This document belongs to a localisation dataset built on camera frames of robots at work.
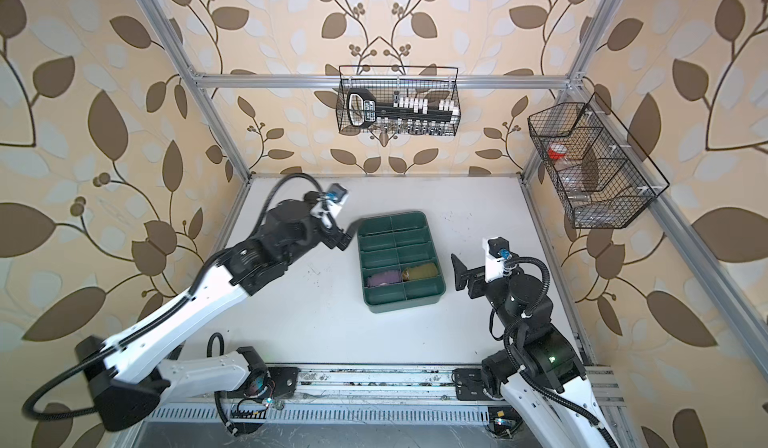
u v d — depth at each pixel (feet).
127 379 1.30
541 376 1.51
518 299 1.52
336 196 1.84
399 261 2.94
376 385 2.47
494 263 1.79
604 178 2.38
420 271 2.86
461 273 1.95
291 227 1.62
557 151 2.65
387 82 2.95
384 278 2.91
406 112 2.73
